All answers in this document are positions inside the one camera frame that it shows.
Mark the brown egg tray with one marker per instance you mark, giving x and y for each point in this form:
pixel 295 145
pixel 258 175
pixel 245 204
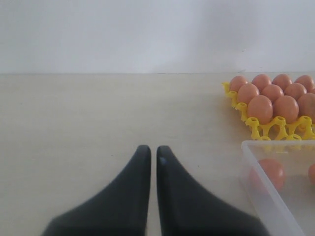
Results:
pixel 261 81
pixel 282 80
pixel 237 82

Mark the clear plastic bin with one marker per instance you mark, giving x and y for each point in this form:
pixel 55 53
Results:
pixel 291 210

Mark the yellow plastic egg tray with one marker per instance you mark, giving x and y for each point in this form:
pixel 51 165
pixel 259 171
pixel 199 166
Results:
pixel 296 136

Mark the brown egg bin bottom edge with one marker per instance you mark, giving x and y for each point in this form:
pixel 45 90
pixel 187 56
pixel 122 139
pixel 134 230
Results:
pixel 295 90

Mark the brown egg corner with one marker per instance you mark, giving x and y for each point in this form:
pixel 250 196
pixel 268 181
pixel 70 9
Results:
pixel 260 107

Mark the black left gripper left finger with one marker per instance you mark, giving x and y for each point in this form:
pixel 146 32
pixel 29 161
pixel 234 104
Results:
pixel 120 209

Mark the brown egg large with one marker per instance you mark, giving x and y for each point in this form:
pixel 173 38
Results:
pixel 274 171

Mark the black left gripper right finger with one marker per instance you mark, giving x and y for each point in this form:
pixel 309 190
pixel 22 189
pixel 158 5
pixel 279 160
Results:
pixel 186 208

